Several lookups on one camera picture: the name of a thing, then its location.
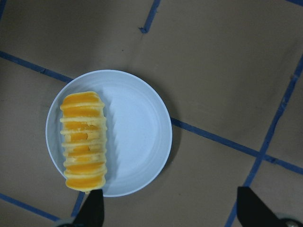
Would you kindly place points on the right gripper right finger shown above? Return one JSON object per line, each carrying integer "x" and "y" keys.
{"x": 253, "y": 212}

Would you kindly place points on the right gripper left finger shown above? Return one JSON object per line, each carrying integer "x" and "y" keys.
{"x": 92, "y": 213}

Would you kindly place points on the bread roll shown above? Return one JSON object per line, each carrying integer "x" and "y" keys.
{"x": 85, "y": 135}

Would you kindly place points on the blue plate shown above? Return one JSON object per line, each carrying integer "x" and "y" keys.
{"x": 139, "y": 129}

